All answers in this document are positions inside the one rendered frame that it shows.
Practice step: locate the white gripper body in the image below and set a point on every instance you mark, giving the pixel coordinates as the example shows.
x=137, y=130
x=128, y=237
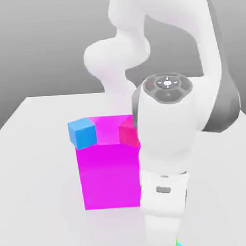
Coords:
x=162, y=233

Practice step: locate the small red cube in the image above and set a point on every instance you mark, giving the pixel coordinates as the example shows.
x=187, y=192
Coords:
x=128, y=136

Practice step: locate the small blue cube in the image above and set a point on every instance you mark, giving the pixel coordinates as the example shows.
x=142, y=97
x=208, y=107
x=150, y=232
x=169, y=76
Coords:
x=83, y=135

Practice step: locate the large magenta box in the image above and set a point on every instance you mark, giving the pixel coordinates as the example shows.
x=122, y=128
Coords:
x=110, y=177

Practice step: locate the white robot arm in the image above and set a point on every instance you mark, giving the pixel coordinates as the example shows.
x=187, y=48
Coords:
x=166, y=132

